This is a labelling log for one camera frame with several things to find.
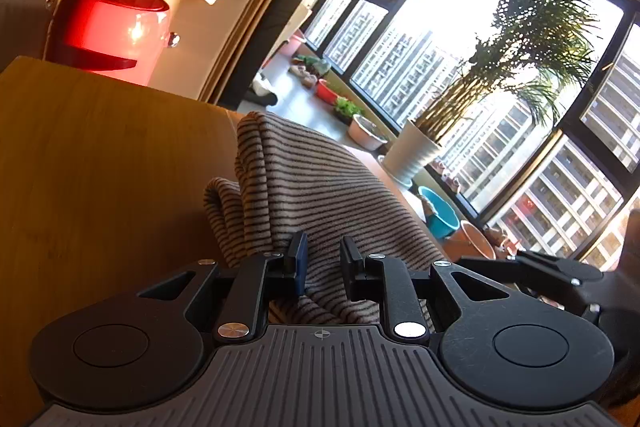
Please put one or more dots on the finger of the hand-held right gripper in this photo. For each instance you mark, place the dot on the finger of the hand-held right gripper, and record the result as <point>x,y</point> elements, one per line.
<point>550,269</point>

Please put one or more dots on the grey striped shirt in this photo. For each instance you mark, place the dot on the grey striped shirt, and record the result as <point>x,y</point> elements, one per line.
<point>310,187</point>

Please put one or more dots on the black framed window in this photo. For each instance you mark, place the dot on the black framed window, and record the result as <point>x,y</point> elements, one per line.
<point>570,117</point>

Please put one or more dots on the blue basin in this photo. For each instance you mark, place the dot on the blue basin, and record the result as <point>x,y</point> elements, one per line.
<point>442,219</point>

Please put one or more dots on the potted palm in white pot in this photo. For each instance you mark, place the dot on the potted palm in white pot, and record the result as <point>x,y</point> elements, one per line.
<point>410,152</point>

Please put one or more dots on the orange pink bucket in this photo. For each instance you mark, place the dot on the orange pink bucket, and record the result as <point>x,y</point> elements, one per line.
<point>475,242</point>

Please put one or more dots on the pair of shoes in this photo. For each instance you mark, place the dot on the pair of shoes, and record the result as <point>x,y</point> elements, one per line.
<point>302,77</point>

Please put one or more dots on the red basin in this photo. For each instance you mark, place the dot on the red basin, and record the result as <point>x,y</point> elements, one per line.
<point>329,93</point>

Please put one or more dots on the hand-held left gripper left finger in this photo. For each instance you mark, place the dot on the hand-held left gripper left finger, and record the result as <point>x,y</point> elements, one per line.
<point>300,257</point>

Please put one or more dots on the green leafy plant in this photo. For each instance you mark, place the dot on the green leafy plant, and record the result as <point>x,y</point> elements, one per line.
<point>348,109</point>

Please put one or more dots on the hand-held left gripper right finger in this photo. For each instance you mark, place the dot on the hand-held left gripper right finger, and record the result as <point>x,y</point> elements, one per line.
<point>350,267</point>

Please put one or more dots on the beige towel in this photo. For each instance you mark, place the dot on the beige towel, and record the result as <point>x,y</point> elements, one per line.
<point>428,209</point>

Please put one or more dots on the red plastic bucket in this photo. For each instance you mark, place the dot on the red plastic bucket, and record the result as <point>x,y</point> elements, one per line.
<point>105,32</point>

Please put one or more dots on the small pink shoes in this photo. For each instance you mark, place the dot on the small pink shoes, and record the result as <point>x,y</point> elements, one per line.
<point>446,177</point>

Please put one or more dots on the green toy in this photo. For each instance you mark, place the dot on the green toy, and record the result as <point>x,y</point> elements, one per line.
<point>317,64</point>

